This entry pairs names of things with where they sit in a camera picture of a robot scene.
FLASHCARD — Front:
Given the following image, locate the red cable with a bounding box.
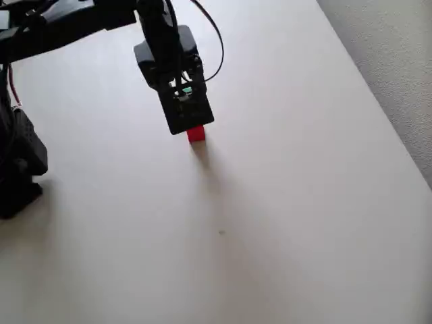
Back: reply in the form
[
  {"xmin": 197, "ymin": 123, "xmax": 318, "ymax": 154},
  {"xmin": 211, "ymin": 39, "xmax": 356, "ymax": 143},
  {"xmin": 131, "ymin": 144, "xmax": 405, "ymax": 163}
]
[{"xmin": 7, "ymin": 63, "xmax": 24, "ymax": 107}]

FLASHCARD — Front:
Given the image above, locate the black cable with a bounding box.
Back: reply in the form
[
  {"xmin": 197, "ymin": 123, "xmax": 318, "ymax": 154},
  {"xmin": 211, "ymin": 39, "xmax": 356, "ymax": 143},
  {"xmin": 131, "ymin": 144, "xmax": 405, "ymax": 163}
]
[{"xmin": 190, "ymin": 0, "xmax": 225, "ymax": 84}]

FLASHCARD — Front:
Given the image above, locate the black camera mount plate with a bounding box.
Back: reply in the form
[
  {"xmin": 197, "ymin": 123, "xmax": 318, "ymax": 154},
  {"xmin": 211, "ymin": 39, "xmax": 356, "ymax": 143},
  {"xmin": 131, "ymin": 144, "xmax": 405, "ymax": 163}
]
[{"xmin": 157, "ymin": 63, "xmax": 215, "ymax": 136}]

